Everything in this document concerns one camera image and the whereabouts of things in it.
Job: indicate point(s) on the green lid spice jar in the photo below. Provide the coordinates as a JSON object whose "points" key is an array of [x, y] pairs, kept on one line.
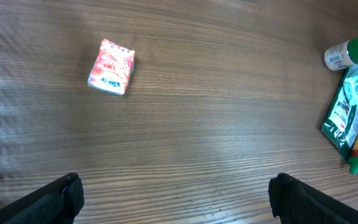
{"points": [[342, 55]]}

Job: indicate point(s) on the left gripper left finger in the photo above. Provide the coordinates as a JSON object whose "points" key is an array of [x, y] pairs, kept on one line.
{"points": [[57, 202]]}

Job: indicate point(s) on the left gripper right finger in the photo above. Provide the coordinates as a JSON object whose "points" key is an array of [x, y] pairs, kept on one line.
{"points": [[296, 202]]}

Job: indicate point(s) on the green 3M gloves package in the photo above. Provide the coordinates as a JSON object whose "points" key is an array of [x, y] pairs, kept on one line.
{"points": [[341, 123]]}

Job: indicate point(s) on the orange snack packet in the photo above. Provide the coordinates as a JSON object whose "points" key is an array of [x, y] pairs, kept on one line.
{"points": [[112, 69]]}

